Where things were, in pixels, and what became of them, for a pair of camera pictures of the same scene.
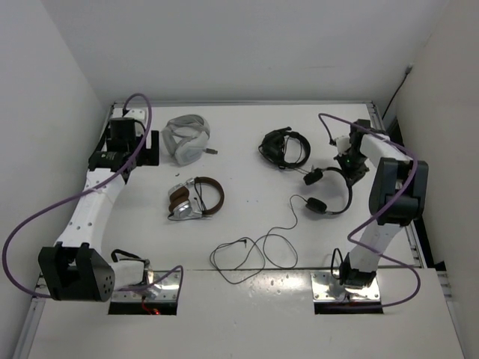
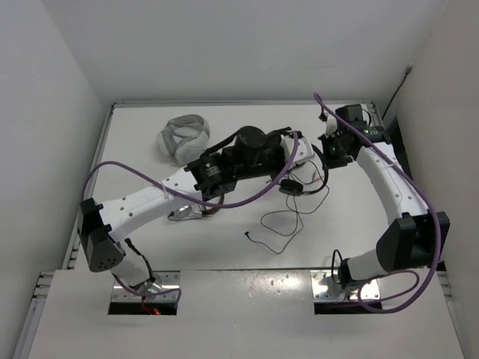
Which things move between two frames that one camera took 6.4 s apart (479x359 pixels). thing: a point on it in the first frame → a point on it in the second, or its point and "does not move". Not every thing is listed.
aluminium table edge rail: [248, 102] does not move
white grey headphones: [185, 138] does not move
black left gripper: [147, 156] → [275, 144]
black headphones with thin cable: [314, 176] → [251, 137]
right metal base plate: [325, 287] does not move
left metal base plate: [165, 290] does not move
